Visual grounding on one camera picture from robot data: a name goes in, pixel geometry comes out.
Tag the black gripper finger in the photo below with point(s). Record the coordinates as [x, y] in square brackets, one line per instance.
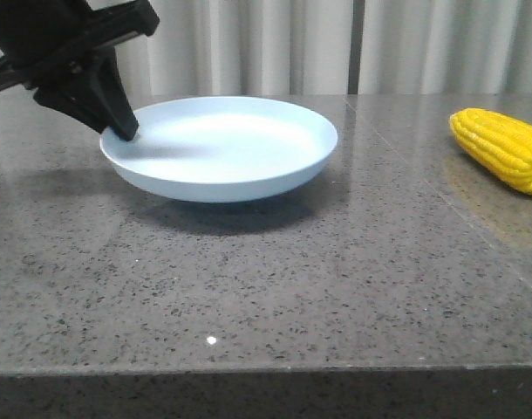
[88, 103]
[110, 103]

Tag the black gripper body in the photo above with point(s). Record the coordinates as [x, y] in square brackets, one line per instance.
[38, 38]

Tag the white pleated curtain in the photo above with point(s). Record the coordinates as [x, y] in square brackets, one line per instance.
[332, 47]

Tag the light blue round plate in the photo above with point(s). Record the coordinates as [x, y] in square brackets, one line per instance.
[222, 149]

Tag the yellow corn cob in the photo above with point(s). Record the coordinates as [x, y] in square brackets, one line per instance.
[500, 143]

